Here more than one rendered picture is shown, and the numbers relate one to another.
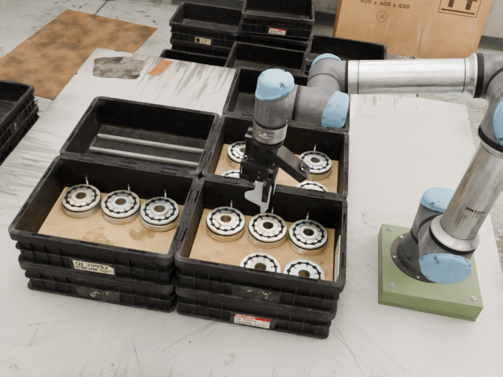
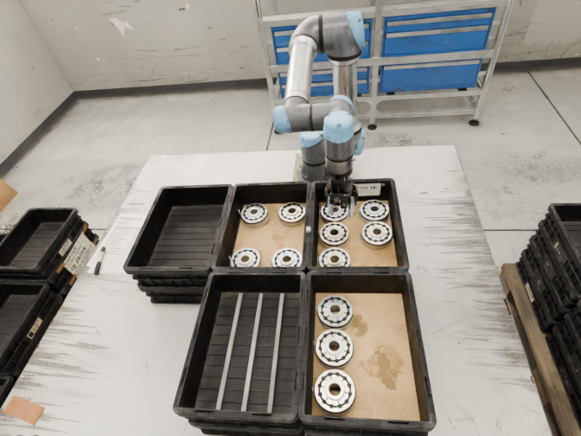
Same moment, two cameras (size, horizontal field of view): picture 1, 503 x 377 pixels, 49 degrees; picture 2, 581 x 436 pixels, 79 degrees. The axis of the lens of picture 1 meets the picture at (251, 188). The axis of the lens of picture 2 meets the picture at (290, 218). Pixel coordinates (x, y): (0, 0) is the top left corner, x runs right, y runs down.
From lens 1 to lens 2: 1.28 m
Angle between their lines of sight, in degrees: 56
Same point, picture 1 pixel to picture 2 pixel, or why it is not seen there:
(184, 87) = (80, 368)
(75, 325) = (437, 385)
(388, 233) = not seen: hidden behind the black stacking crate
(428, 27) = not seen: outside the picture
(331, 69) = (301, 104)
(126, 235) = (364, 338)
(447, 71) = (309, 52)
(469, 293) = not seen: hidden behind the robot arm
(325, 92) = (339, 102)
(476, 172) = (352, 80)
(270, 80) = (347, 118)
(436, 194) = (311, 134)
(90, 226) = (361, 375)
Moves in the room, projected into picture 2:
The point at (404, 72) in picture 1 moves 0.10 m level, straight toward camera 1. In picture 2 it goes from (307, 70) to (340, 71)
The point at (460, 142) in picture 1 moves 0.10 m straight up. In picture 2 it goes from (194, 159) to (188, 144)
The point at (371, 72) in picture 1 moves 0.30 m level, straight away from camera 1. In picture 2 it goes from (305, 86) to (209, 86)
